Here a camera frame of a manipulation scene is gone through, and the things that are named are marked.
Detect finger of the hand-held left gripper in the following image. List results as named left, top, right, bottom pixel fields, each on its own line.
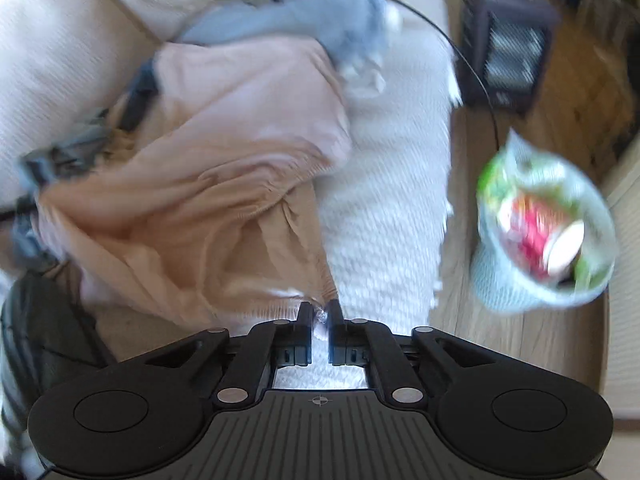
left=60, top=112, right=118, bottom=161

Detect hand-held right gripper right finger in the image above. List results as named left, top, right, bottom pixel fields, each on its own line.
left=326, top=300, right=494, bottom=407

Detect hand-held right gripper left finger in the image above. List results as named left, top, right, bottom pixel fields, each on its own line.
left=145, top=301, right=314, bottom=407

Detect pink pants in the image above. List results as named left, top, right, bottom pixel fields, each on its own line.
left=37, top=37, right=353, bottom=331

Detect light blue sweatshirt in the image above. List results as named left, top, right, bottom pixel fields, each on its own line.
left=177, top=0, right=393, bottom=68

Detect dark blue cloth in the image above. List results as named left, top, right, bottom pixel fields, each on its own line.
left=117, top=57, right=161, bottom=133

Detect printed pillow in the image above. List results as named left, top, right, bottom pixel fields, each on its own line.
left=85, top=0, right=301, bottom=43

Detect plastic-lined waste basket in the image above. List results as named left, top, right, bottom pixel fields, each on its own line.
left=470, top=130, right=618, bottom=313

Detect pink snack cup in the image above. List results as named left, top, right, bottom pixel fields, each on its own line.
left=500, top=195, right=586, bottom=281

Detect white ribbed appliance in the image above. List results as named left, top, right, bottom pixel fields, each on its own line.
left=602, top=160, right=640, bottom=411

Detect dark electric heater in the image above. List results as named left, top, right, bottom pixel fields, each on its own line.
left=460, top=0, right=561, bottom=116

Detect black heater cable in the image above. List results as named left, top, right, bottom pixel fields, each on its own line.
left=380, top=0, right=503, bottom=151

